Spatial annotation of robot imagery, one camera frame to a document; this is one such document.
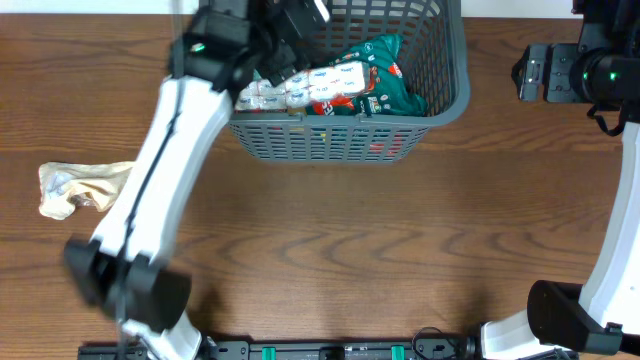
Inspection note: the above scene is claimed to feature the grey plastic lattice basket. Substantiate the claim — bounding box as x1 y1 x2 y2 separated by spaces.
229 0 471 163

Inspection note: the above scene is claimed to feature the beige paper bag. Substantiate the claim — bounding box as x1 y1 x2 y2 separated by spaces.
38 161 135 221

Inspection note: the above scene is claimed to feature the right black cable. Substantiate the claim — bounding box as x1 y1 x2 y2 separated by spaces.
586 102 629 138

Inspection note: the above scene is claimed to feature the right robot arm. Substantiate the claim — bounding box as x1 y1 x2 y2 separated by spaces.
469 80 639 359

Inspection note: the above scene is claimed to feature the green Nescafe coffee bag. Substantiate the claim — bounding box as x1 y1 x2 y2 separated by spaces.
306 34 428 116

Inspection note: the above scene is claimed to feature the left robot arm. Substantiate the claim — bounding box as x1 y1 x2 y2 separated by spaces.
63 0 330 359

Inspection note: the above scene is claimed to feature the Kleenex tissue multipack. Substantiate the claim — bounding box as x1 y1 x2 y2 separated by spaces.
235 61 371 112

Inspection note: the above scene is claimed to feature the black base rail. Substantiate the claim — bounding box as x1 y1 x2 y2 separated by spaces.
77 335 580 360

